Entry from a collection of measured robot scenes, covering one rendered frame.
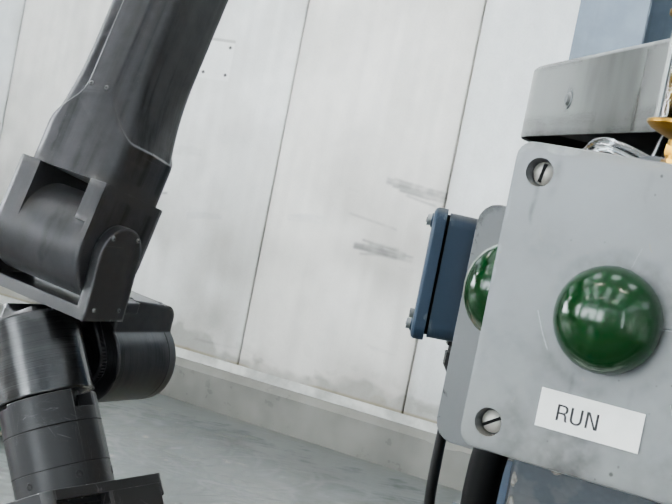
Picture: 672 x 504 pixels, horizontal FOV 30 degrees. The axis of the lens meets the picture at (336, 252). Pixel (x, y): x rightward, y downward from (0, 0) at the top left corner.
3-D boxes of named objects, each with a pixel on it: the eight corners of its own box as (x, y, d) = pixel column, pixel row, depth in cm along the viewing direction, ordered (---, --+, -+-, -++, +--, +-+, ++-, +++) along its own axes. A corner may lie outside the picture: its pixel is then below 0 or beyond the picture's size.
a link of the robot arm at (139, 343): (0, 185, 74) (108, 226, 70) (124, 202, 84) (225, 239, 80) (-51, 378, 75) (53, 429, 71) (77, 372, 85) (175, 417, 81)
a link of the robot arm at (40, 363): (-43, 317, 73) (28, 288, 71) (38, 318, 79) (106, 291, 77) (-21, 433, 72) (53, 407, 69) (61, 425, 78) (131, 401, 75)
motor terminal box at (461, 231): (395, 371, 86) (429, 205, 85) (401, 354, 96) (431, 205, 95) (514, 396, 85) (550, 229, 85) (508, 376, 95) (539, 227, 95)
